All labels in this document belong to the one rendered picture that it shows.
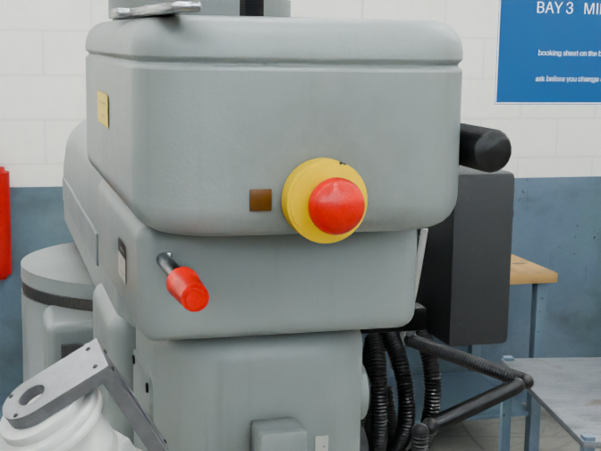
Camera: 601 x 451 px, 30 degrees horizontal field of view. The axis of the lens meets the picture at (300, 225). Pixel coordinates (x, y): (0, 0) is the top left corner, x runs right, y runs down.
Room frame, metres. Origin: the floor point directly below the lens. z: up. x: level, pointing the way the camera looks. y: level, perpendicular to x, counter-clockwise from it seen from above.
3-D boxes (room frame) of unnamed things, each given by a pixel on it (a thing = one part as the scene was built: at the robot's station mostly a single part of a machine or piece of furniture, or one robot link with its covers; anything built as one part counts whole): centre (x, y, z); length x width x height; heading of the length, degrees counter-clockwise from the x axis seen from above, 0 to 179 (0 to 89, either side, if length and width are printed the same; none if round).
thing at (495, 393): (0.89, -0.15, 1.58); 0.17 x 0.01 x 0.01; 141
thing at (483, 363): (1.02, -0.16, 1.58); 0.17 x 0.01 x 0.01; 34
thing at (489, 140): (1.09, -0.09, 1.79); 0.45 x 0.04 x 0.04; 16
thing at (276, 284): (1.06, 0.06, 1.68); 0.34 x 0.24 x 0.10; 16
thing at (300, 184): (0.80, -0.02, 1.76); 0.06 x 0.02 x 0.06; 106
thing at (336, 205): (0.78, -0.02, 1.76); 0.04 x 0.03 x 0.04; 106
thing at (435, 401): (1.33, -0.07, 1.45); 0.18 x 0.16 x 0.21; 16
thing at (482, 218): (1.40, -0.19, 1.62); 0.20 x 0.09 x 0.21; 16
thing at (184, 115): (1.04, 0.05, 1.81); 0.47 x 0.26 x 0.16; 16
